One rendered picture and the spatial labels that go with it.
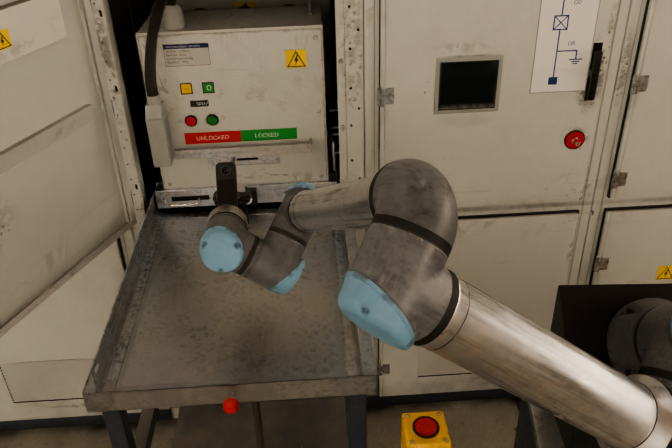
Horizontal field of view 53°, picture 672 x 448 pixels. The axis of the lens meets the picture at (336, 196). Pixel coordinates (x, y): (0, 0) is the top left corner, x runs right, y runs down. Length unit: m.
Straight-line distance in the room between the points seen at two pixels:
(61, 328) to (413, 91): 1.34
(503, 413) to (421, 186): 1.75
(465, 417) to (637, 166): 1.06
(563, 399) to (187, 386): 0.78
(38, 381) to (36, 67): 1.19
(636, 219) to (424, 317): 1.45
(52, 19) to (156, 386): 0.87
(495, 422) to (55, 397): 1.53
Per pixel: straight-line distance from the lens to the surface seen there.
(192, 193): 2.03
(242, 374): 1.49
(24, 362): 2.50
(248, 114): 1.91
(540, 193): 2.08
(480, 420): 2.54
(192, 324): 1.64
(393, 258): 0.86
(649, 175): 2.19
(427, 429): 1.30
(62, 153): 1.83
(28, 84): 1.73
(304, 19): 1.89
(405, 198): 0.89
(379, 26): 1.78
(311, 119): 1.91
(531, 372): 1.01
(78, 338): 2.37
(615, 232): 2.26
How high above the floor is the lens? 1.89
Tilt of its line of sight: 30 degrees down
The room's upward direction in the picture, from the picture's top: 2 degrees counter-clockwise
